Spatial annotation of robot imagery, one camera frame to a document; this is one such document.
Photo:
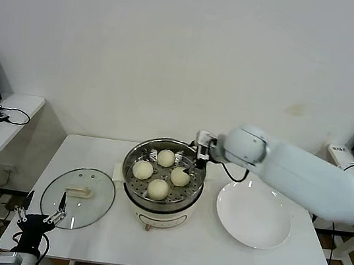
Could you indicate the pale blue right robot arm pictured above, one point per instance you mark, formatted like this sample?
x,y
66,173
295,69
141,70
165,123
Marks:
x,y
306,182

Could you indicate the round glass pot lid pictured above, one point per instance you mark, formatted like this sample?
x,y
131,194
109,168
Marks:
x,y
86,205

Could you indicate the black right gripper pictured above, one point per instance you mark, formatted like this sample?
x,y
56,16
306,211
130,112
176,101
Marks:
x,y
206,147

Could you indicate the white wall socket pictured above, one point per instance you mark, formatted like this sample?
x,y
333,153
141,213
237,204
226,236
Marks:
x,y
8,168

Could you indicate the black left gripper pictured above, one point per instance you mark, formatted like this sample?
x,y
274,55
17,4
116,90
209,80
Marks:
x,y
34,228

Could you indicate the white round plate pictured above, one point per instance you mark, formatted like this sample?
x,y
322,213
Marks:
x,y
251,217

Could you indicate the white steamed baozi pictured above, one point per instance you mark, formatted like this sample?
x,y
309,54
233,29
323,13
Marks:
x,y
166,158
142,170
179,177
158,189

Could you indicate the brown floor socket box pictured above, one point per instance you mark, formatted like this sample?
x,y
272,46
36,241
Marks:
x,y
12,207

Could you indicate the cream electric cooker pot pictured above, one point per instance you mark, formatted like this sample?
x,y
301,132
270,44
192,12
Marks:
x,y
157,218

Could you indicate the stainless steel steamer basket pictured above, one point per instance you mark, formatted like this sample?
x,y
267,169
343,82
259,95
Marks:
x,y
135,186

